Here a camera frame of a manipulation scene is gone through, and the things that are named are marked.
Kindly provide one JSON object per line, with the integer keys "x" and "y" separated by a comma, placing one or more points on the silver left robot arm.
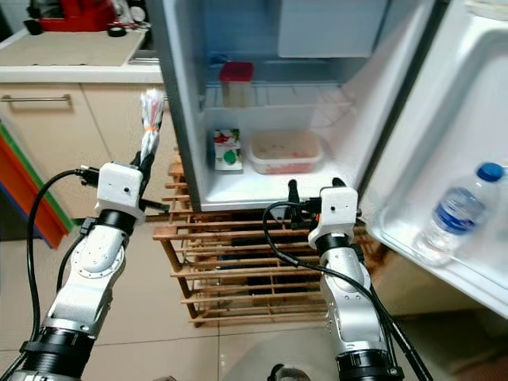
{"x": 95, "y": 270}

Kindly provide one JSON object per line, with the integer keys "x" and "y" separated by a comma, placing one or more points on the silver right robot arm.
{"x": 353, "y": 309}

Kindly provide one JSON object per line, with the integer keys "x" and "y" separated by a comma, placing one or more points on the small fridge cabinet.
{"x": 175, "y": 95}

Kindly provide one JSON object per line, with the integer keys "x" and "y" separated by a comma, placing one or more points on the clear plastic food tub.
{"x": 286, "y": 151}

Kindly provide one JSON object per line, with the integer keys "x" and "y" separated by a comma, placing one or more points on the white green drink carton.
{"x": 228, "y": 149}

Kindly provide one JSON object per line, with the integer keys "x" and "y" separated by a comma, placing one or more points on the wooden slatted rack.
{"x": 230, "y": 238}

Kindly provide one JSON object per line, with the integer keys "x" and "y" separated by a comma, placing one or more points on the green flat board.
{"x": 40, "y": 178}

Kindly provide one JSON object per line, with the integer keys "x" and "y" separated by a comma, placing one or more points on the red lidded clear jar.
{"x": 236, "y": 82}

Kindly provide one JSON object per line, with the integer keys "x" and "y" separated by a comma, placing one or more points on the orange flat board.
{"x": 32, "y": 198}

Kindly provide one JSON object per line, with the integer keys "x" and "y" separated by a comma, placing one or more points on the clear water bottle blue label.
{"x": 456, "y": 214}

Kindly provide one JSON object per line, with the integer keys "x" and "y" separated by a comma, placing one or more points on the black tape roll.
{"x": 117, "y": 31}

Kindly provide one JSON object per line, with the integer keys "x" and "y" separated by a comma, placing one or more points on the beige counter mat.
{"x": 71, "y": 49}

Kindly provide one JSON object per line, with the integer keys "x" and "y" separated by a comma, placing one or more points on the white freezer compartment flap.
{"x": 333, "y": 28}

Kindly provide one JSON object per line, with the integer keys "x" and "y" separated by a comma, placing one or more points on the red kitchen appliance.
{"x": 75, "y": 14}

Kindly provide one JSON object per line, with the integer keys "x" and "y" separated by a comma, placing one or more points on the grey robot torso part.
{"x": 287, "y": 374}

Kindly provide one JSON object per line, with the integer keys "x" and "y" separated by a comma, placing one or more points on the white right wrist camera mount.
{"x": 336, "y": 214}

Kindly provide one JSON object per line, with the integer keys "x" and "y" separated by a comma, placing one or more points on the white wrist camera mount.
{"x": 119, "y": 190}
{"x": 336, "y": 214}

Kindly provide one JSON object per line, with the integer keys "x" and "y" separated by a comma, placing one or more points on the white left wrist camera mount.
{"x": 119, "y": 190}

